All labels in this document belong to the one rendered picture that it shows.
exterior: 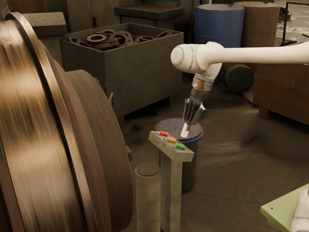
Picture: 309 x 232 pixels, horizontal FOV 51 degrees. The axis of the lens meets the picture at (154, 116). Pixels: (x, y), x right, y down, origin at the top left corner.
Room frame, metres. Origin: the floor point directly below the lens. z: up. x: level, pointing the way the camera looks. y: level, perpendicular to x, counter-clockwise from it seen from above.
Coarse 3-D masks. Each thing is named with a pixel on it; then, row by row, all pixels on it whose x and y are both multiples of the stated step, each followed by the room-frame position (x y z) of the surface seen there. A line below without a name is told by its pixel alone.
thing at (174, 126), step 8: (168, 120) 1.94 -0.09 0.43; (176, 120) 1.94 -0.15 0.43; (160, 128) 1.83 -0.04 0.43; (168, 128) 1.83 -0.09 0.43; (176, 128) 1.82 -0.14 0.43; (192, 128) 1.82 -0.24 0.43; (200, 128) 1.82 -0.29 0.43; (176, 136) 1.72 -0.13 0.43; (192, 136) 1.72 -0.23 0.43; (200, 136) 1.75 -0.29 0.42; (184, 144) 1.68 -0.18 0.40; (192, 144) 1.71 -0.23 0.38; (192, 160) 1.74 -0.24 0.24; (184, 168) 1.71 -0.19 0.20; (192, 168) 1.74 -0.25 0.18; (184, 176) 1.71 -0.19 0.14; (192, 176) 1.75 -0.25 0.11; (184, 184) 1.71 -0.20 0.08; (192, 184) 1.75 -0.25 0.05; (184, 192) 1.71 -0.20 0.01
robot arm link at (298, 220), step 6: (306, 192) 0.92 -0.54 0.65; (300, 198) 0.91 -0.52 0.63; (306, 198) 0.89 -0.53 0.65; (300, 204) 0.90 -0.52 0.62; (306, 204) 0.88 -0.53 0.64; (300, 210) 0.88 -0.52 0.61; (306, 210) 0.87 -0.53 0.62; (294, 216) 0.90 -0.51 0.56; (300, 216) 0.87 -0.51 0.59; (306, 216) 0.86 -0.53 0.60; (294, 222) 0.87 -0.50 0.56; (300, 222) 0.85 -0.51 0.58; (306, 222) 0.84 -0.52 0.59; (294, 228) 0.85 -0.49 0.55; (300, 228) 0.83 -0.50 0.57; (306, 228) 0.82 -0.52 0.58
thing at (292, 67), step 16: (272, 64) 2.79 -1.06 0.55; (288, 64) 2.67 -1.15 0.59; (304, 64) 2.57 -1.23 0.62; (256, 80) 2.91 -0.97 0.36; (272, 80) 2.77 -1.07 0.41; (288, 80) 2.65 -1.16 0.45; (304, 80) 2.54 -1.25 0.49; (256, 96) 2.89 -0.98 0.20; (272, 96) 2.75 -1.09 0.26; (288, 96) 2.63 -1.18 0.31; (304, 96) 2.52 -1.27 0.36; (272, 112) 2.84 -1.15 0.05; (288, 112) 2.61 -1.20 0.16; (304, 112) 2.50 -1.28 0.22
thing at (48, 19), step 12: (0, 0) 3.03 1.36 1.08; (0, 12) 2.89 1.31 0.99; (48, 12) 3.62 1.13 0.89; (60, 12) 3.61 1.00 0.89; (36, 24) 2.93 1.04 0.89; (48, 24) 2.92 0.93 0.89; (60, 24) 2.92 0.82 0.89; (48, 36) 2.96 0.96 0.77; (60, 36) 2.99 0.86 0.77; (48, 48) 2.95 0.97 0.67; (60, 48) 2.98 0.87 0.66; (60, 60) 2.98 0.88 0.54
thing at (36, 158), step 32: (0, 32) 0.38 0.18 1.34; (32, 32) 0.37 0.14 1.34; (0, 64) 0.33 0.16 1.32; (32, 64) 0.34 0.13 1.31; (0, 96) 0.29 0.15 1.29; (32, 96) 0.30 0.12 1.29; (0, 128) 0.27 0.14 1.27; (32, 128) 0.28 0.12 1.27; (64, 128) 0.28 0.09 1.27; (32, 160) 0.26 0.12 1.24; (64, 160) 0.27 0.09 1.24; (32, 192) 0.24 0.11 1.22; (64, 192) 0.25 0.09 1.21; (32, 224) 0.23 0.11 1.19; (64, 224) 0.24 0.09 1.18; (96, 224) 0.24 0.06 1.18
